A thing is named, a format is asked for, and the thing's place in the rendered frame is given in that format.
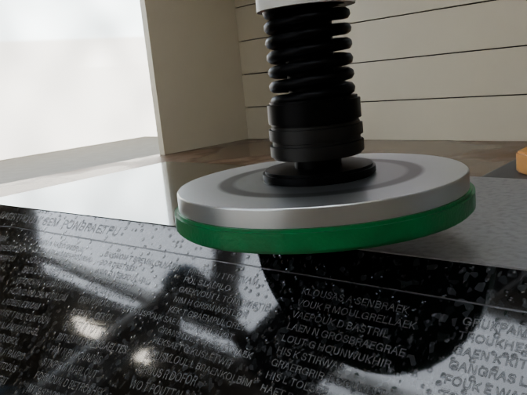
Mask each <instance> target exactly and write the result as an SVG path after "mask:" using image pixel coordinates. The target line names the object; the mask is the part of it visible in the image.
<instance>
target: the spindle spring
mask: <svg viewBox="0 0 527 395"><path fill-rule="evenodd" d="M340 3H344V2H316V3H307V4H299V5H289V6H283V7H279V8H275V9H269V10H266V11H263V12H262V14H263V17H264V19H265V20H269V21H267V22H266V23H265V25H264V26H263V28H264V32H265V33H267V34H268V35H270V37H269V38H267V39H266V41H265V46H266V47H267V48H268V49H271V50H274V51H271V52H269V53H268V55H267V62H268V63H270V64H273V65H276V66H273V67H271V68H270V69H269V71H268V75H269V77H270V78H273V79H283V80H279V81H275V82H272V83H271V84H270V85H269V87H270V91H272V92H273V93H285V92H289V90H293V89H302V88H307V87H313V86H318V85H327V84H331V83H335V82H336V86H332V87H328V88H323V89H315V90H309V91H304V92H295V93H289V94H284V95H279V96H274V97H273V98H271V103H283V102H295V101H305V100H320V99H328V98H334V97H341V96H348V95H350V94H352V93H353V92H354V91H355V85H354V83H353V82H347V81H345V80H348V79H351V78H353V76H354V69H352V68H350V67H341V66H345V65H348V64H350V63H351V62H352V61H353V56H352V54H351V53H346V52H339V53H334V55H332V56H323V57H319V58H314V59H309V60H300V61H295V62H291V63H285V60H289V59H294V58H298V57H303V56H312V55H317V54H322V53H330V52H335V51H340V50H345V49H349V48H350V47H351V46H352V41H351V39H350V38H348V37H344V38H333V39H332V40H328V41H322V42H313V43H308V44H303V45H295V46H291V47H287V48H285V46H284V45H286V44H290V43H294V42H301V41H306V40H311V39H316V38H326V37H332V36H337V35H342V34H348V33H349V32H350V31H351V25H350V24H349V23H346V22H343V23H335V24H324V25H318V26H313V27H305V28H300V29H296V30H291V31H285V32H283V29H285V28H288V27H295V26H299V25H303V24H312V23H317V22H322V21H328V20H342V19H346V18H348V17H349V16H350V14H351V13H350V10H349V9H348V8H347V7H346V6H342V7H333V8H326V9H316V10H311V11H306V12H301V13H294V14H290V15H286V16H282V13H285V12H289V11H293V10H297V9H304V8H309V7H314V6H320V5H331V4H340ZM334 67H335V71H330V72H325V73H321V74H312V75H307V76H302V77H297V78H288V79H287V75H291V74H300V73H305V72H310V71H319V70H324V69H329V68H334Z"/></svg>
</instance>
